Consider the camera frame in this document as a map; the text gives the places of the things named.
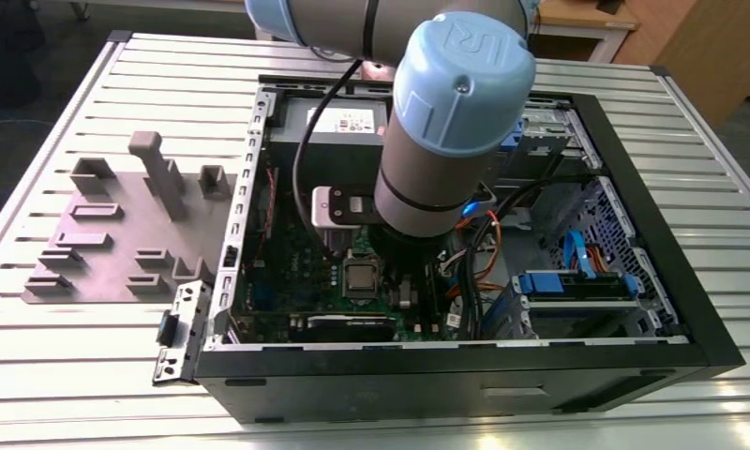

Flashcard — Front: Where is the silver wrist box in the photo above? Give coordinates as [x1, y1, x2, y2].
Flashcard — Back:
[310, 186, 377, 231]

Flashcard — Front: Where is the black graphics card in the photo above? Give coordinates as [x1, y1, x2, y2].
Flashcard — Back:
[289, 312, 397, 343]

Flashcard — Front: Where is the green motherboard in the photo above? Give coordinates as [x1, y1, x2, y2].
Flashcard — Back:
[231, 205, 462, 343]

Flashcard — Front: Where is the grey power supply unit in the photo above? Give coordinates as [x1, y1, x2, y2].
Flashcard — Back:
[265, 97, 394, 221]

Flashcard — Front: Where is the hard disk in blue carrier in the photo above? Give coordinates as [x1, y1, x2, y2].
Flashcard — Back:
[513, 272, 641, 302]

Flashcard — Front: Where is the black PC case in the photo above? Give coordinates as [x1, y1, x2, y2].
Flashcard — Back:
[151, 73, 746, 424]

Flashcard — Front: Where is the silver drive cage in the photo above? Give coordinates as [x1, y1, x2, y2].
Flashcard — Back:
[490, 97, 602, 207]

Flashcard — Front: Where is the silver disk bay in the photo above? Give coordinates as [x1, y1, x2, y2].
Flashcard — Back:
[505, 280, 686, 342]

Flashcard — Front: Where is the blue drive latch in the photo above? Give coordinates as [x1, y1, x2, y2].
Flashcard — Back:
[497, 116, 526, 152]

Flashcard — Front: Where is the grey parts rack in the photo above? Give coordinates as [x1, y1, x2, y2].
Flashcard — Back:
[21, 130, 242, 306]

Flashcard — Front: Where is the wooden desk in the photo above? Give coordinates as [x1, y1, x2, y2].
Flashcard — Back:
[530, 0, 639, 65]

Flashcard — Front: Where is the wooden cabinet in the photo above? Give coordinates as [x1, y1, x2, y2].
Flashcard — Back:
[618, 0, 750, 128]

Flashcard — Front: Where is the black wire bundle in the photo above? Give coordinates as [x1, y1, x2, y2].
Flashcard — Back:
[458, 175, 601, 341]

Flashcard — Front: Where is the orange wire bundle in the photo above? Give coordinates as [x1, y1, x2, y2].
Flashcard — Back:
[442, 209, 502, 301]

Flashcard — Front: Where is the red thin wire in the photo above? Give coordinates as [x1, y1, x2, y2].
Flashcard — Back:
[255, 166, 279, 271]

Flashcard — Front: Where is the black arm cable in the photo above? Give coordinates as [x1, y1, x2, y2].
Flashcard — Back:
[290, 58, 367, 263]

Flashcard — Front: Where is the blue flat data wire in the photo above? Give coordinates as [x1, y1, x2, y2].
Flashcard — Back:
[561, 229, 609, 282]

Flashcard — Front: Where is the grey thin cable loop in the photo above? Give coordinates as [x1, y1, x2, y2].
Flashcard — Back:
[310, 44, 354, 63]

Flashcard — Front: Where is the white desk frame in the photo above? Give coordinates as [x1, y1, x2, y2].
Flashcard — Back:
[67, 0, 275, 42]

